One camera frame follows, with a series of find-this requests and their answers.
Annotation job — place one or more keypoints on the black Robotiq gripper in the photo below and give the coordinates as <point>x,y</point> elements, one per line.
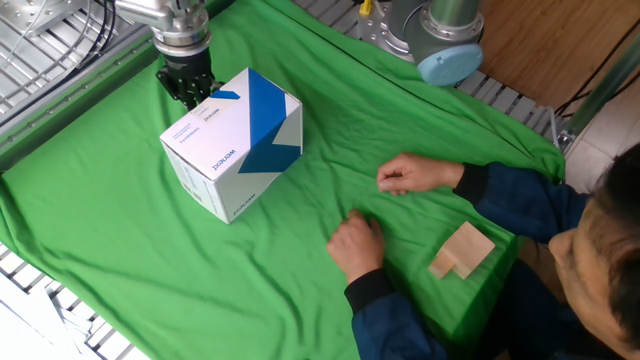
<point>190,67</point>

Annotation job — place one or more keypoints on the white blue cardboard box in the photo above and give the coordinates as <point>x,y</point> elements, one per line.
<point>225,145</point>

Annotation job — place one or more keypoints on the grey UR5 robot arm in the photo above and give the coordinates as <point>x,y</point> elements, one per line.
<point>445,35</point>

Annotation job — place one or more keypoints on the left forearm blue sleeve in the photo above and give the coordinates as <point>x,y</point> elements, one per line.
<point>390,320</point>

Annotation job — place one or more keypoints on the right forearm blue sleeve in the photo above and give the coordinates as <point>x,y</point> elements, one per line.
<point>520,200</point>

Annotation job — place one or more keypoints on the person's left hand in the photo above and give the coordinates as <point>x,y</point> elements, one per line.
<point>357,245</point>

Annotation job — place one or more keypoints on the person's right hand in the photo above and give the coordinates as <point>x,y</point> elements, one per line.
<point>417,174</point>

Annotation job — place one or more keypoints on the green cloth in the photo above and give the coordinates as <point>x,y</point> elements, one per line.
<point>125,235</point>

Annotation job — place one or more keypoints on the perforated metal plate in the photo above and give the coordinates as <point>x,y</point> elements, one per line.
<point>30,12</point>

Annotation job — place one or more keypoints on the yellow plastic clip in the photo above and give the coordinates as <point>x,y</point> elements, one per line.
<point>366,7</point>

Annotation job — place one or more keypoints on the white paper stack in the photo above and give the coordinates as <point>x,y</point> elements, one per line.
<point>20,335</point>

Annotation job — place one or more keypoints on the stepped wooden block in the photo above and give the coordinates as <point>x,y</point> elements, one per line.
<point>462,250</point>

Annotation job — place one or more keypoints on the person's torso blue jacket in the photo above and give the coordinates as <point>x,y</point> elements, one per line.
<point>525,320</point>

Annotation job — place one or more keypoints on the person's head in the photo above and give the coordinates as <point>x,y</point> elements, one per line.
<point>605,260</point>

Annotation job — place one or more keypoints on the aluminium frame rail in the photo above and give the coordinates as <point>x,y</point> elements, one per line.
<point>75,97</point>

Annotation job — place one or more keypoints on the aluminium frame post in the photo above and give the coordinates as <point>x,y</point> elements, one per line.
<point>602,87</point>

